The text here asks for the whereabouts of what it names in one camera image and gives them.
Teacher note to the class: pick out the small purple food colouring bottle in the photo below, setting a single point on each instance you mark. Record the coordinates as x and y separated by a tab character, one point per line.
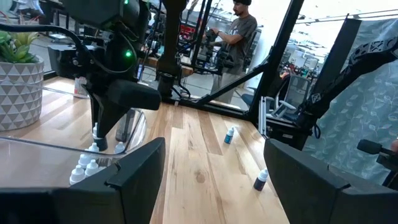
259	183

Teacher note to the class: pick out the small dark food colouring bottle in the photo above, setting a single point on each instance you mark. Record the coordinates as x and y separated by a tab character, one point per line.
77	175
119	147
101	143
92	168
93	147

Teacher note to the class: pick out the person's hand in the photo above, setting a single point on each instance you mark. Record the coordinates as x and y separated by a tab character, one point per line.
395	145

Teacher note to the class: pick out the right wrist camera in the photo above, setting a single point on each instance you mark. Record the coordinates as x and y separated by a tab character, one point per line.
71	60

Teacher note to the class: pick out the succulent in white patterned pot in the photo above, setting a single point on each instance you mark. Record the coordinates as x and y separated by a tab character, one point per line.
18	93

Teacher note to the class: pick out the black aluminium rig frame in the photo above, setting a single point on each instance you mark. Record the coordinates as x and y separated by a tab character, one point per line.
280	46

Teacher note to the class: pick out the grey office chair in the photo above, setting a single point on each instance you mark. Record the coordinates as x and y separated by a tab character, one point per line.
295	90

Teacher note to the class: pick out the person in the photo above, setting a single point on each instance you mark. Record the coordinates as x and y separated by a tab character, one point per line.
239	34
29	7

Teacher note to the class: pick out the small teal food colouring bottle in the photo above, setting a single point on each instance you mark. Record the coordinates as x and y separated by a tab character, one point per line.
228	138

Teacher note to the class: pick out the black background robot arm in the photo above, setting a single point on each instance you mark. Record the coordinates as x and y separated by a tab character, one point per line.
217	56

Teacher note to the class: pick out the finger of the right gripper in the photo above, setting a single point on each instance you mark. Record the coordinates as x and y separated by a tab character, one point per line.
133	96
95	112

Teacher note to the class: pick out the teal leaf pattern curtain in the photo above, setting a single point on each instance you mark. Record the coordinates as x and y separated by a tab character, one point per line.
367	124

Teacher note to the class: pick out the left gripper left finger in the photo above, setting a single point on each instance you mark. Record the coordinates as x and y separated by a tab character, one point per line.
77	205

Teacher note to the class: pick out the clear plastic container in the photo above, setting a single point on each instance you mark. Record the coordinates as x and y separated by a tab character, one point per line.
37	161

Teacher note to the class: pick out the black handheld controller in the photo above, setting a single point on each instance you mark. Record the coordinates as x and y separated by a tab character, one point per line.
370	147

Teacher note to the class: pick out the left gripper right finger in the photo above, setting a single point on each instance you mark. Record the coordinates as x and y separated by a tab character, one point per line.
326	202

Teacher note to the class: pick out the large red food colouring bottle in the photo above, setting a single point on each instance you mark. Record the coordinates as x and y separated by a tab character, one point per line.
79	90

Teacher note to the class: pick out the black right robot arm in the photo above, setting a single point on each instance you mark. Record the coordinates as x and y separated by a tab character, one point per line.
171	46

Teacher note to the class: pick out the small yellow-green food colouring bottle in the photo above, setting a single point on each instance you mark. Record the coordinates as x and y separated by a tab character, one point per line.
84	160

